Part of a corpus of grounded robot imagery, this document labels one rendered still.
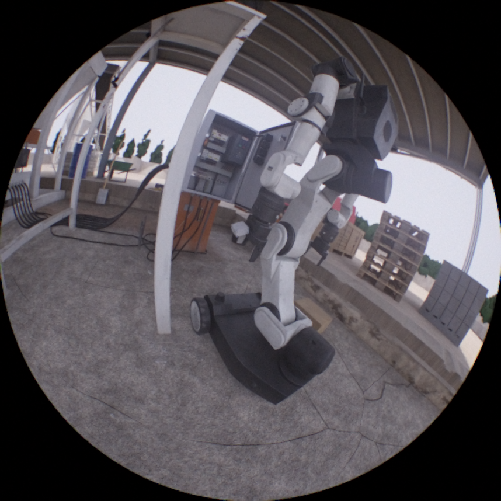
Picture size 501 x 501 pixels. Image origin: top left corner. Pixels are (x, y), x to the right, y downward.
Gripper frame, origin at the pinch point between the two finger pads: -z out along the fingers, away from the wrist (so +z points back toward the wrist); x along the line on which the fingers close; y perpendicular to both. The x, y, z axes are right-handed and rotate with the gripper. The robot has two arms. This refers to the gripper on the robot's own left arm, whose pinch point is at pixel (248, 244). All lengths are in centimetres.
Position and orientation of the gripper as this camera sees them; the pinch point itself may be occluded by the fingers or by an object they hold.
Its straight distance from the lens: 54.4
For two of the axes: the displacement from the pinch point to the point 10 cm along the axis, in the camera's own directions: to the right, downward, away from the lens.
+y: -7.9, -1.0, -6.0
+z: 4.3, -8.0, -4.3
